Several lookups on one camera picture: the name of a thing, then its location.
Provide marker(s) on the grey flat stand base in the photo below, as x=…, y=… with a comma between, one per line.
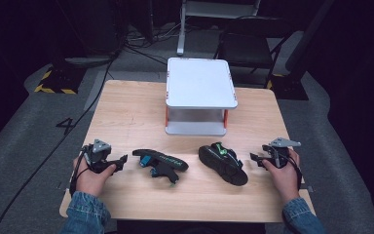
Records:
x=87, y=60

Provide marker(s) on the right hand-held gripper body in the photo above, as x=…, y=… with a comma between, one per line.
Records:
x=280, y=152

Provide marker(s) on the black stand with pole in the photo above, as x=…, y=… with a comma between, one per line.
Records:
x=290, y=87

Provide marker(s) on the black sandal with blue buckle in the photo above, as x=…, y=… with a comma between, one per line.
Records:
x=162, y=161

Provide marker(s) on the person's left hand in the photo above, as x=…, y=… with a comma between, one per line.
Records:
x=89, y=180

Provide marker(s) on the black folding chair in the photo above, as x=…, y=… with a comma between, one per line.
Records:
x=246, y=45

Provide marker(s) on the white metal stand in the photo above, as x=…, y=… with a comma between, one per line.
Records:
x=181, y=32

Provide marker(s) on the white two-tier shoe rack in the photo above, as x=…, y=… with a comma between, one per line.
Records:
x=198, y=83

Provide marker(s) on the person's right hand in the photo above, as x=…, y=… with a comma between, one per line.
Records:
x=285, y=182

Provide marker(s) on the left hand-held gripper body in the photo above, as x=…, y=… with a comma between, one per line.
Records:
x=100, y=146

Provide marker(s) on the black yellow striped stand base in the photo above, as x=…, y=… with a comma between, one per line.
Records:
x=58, y=81

